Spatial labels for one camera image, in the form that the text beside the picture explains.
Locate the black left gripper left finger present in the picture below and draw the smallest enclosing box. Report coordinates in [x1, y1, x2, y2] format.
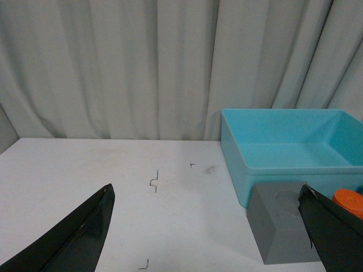
[1, 184, 115, 271]

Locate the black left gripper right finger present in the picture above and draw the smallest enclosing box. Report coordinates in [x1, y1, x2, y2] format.
[298, 184, 362, 271]

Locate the orange cylinder part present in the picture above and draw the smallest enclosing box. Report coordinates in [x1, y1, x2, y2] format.
[332, 189, 362, 219]

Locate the gray block with round hole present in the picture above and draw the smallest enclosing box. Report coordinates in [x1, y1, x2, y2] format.
[247, 182, 320, 265]

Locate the blue plastic box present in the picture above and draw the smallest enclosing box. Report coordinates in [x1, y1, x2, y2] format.
[221, 109, 362, 207]

